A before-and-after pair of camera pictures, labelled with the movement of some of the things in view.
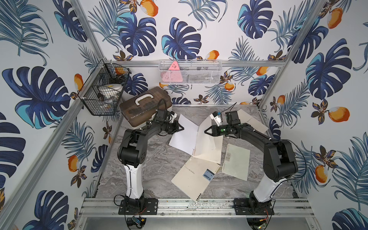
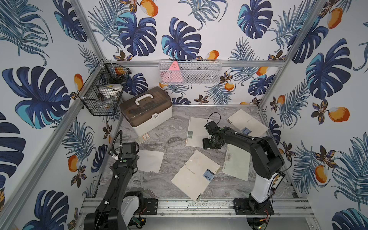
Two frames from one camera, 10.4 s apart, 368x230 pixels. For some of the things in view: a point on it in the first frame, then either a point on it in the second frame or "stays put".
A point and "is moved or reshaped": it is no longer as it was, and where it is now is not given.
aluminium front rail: [285, 207] stays put
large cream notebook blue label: [194, 177] stays put
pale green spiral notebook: [236, 162] stays put
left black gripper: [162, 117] → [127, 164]
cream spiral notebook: [192, 139] is moved or reshaped
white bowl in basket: [110, 91] stays put
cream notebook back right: [244, 117] stays put
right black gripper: [214, 131] → [206, 145]
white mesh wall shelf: [191, 72] stays put
